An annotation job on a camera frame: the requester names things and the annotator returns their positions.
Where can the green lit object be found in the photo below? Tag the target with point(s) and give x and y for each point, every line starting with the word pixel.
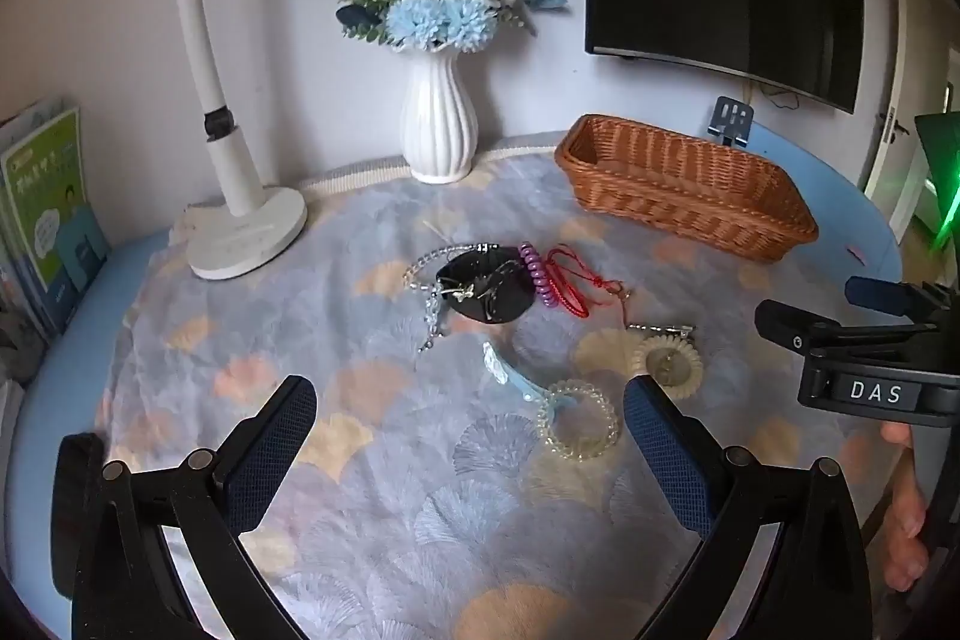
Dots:
pixel 941 175

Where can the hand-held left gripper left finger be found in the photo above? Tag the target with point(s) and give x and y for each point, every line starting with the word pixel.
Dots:
pixel 274 456

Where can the person's right hand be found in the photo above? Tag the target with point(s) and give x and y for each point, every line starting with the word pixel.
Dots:
pixel 904 520

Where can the light blue hair clip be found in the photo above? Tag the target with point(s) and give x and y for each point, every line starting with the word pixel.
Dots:
pixel 517 385

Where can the brown wicker basket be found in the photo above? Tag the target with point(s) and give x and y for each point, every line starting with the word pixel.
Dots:
pixel 697 201

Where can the black hair clip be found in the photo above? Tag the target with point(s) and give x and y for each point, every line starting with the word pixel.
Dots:
pixel 480 287

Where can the white desk lamp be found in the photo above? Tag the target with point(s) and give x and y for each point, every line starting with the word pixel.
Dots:
pixel 225 160

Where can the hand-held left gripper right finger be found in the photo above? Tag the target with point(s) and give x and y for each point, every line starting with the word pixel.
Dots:
pixel 667 456

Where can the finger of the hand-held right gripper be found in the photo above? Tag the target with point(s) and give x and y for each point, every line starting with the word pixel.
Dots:
pixel 874 293
pixel 802 326

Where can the grey metal stand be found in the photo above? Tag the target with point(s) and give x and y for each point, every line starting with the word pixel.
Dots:
pixel 731 123

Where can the white door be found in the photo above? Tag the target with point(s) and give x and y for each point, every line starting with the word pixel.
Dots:
pixel 911 48

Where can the shell pattern blanket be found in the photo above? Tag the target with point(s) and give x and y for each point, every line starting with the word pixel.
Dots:
pixel 375 460

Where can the white ribbed vase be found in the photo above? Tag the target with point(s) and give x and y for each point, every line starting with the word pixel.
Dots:
pixel 439 123

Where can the green cover book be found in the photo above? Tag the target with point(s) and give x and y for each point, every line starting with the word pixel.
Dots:
pixel 52 212

